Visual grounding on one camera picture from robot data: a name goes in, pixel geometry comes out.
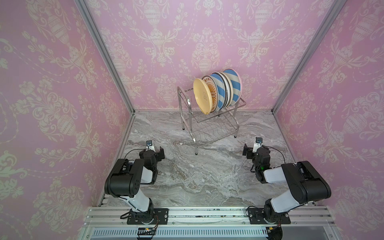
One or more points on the yellow plate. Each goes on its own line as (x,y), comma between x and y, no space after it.
(203,96)

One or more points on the beige plate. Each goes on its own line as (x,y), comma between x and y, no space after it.
(231,95)

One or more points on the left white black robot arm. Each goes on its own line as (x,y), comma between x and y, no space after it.
(124,183)

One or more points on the aluminium rail frame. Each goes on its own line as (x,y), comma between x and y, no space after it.
(211,223)

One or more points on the blue striped plate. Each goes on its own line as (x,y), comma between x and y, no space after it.
(222,92)
(230,72)

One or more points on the chrome wire dish rack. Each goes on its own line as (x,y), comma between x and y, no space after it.
(207,129)

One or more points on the orange sunburst plate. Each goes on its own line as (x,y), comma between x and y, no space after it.
(224,104)
(214,91)

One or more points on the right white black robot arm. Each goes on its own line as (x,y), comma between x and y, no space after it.
(304,182)

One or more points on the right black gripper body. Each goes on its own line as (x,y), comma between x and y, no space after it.
(247,150)

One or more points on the small electronics board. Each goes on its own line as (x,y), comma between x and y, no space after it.
(147,231)

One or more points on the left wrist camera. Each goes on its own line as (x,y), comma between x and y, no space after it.
(150,146)

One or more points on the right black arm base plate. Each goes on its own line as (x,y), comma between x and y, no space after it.
(258,216)

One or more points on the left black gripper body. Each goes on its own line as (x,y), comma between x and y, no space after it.
(159,157)

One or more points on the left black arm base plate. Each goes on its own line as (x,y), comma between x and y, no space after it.
(151,217)

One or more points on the pink plate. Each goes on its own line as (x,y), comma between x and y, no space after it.
(239,85)

